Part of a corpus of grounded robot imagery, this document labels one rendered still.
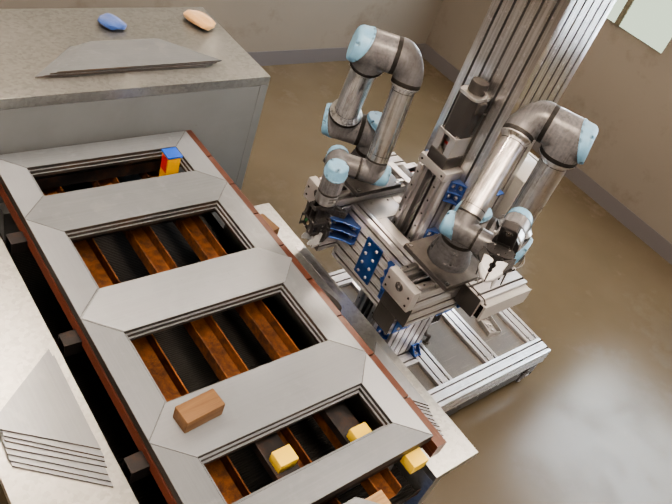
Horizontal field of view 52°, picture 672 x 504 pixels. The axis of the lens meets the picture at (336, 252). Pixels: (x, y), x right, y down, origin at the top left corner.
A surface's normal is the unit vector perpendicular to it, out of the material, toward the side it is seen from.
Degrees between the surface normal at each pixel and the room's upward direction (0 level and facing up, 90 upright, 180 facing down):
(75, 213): 0
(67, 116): 90
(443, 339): 0
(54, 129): 90
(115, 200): 0
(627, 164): 90
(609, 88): 90
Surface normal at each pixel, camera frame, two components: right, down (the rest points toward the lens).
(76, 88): 0.29, -0.72
